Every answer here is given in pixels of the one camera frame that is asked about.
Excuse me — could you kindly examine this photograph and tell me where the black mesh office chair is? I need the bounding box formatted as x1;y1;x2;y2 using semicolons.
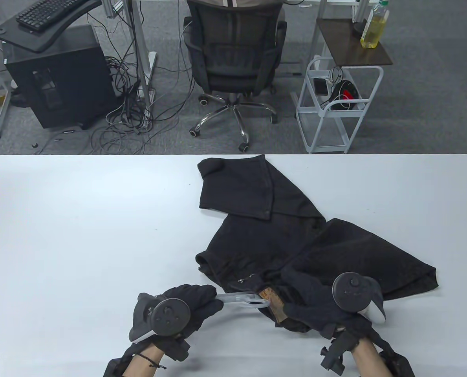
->
181;0;288;153

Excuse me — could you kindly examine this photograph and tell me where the black left wrist strap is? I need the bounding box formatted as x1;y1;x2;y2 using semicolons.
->
103;345;139;377

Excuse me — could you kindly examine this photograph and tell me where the white desk leg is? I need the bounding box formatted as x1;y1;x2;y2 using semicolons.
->
128;0;158;107

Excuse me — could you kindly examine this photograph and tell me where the red black headset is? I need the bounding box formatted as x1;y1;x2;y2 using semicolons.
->
327;79;363;112

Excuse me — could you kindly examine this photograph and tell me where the black cord bracelet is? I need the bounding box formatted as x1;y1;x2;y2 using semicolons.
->
136;353;167;370

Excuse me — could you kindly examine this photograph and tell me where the black wrist strap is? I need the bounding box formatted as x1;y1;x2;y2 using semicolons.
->
375;340;415;377
103;345;139;377

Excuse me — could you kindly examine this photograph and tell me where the bottle of yellow liquid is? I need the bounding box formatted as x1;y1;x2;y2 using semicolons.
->
360;0;390;49

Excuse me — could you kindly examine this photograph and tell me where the brown side table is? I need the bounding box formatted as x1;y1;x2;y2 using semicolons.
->
316;17;394;67

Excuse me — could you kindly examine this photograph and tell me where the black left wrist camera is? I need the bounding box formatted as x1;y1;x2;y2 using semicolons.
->
153;334;191;362

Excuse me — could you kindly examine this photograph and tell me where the grey clothes hanger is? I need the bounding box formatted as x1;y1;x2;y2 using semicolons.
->
215;291;272;309

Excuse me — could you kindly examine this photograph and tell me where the black garment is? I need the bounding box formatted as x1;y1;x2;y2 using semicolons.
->
195;154;438;334

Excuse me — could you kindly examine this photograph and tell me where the black keyboard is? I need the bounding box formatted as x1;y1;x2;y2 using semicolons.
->
15;0;91;33

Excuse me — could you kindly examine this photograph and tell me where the person's left hand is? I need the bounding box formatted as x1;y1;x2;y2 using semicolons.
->
158;284;224;339

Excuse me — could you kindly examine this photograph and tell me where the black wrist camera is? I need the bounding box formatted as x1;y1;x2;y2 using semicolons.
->
320;329;360;374
153;334;191;362

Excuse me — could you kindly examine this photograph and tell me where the grey black right hand controller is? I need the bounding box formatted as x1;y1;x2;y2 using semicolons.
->
331;272;387;325

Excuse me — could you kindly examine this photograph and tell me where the person's left forearm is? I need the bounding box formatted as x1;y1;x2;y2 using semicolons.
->
121;341;167;377

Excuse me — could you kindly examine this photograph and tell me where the white metal cart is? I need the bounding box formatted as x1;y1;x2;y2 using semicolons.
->
295;55;385;155

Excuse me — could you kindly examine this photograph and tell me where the person's right forearm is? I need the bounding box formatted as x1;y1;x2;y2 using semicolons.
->
350;338;392;377

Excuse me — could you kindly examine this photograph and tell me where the black keyboard tray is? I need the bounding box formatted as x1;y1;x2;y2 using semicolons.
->
0;0;103;54

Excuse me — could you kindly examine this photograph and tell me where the grey black left hand controller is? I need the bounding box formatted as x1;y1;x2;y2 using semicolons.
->
128;292;191;343

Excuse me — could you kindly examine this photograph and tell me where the grey black hand controller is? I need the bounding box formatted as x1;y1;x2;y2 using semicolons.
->
128;292;191;343
331;272;387;325

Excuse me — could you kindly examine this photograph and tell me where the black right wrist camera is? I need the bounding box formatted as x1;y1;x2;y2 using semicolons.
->
320;329;360;374

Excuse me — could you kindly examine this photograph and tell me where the person's right hand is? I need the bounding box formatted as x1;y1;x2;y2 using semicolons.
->
282;270;360;340

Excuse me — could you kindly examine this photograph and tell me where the black right wrist strap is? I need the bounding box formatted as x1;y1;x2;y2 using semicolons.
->
375;340;415;377

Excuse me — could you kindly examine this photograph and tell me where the tangle of black cables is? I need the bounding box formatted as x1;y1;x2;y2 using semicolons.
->
87;12;196;156

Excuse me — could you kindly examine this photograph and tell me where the black computer tower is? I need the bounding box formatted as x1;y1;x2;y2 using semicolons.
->
4;25;114;131

